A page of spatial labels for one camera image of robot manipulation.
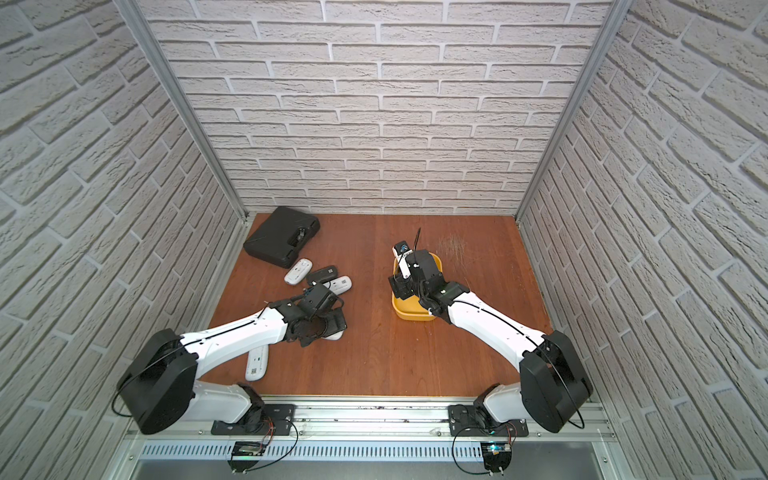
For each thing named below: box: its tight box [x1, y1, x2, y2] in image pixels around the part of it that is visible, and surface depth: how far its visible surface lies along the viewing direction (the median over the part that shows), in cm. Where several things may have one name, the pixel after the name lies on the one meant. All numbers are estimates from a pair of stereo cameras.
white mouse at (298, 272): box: [284, 258, 313, 285], surface depth 102 cm
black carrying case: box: [243, 206, 321, 269], surface depth 109 cm
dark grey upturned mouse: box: [307, 265, 338, 284], surface depth 102 cm
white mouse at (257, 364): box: [245, 344, 269, 382], surface depth 82 cm
